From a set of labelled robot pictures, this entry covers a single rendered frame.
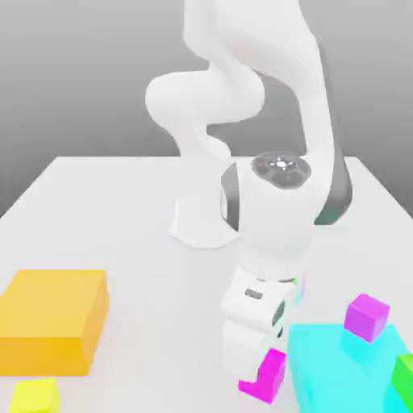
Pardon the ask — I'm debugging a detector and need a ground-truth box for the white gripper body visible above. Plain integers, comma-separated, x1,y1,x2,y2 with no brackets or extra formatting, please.
221,298,288,379

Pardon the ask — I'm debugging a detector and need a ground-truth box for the small magenta cube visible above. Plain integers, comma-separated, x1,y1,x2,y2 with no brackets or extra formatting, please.
238,348,287,405

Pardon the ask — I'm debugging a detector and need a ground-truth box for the small purple cube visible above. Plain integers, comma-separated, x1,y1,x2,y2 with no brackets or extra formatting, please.
343,292,391,344

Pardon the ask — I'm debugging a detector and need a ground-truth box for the small green cube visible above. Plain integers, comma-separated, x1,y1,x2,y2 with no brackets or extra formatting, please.
390,353,413,405

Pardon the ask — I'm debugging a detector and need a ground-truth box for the small yellow cube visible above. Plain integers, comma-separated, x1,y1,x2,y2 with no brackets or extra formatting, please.
8,378,60,413

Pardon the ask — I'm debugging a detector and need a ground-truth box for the large cyan box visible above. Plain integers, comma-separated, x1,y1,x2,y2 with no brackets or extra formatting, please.
286,322,413,413

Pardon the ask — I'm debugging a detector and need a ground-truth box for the large orange box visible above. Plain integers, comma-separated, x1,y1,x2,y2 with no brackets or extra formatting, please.
0,269,111,378

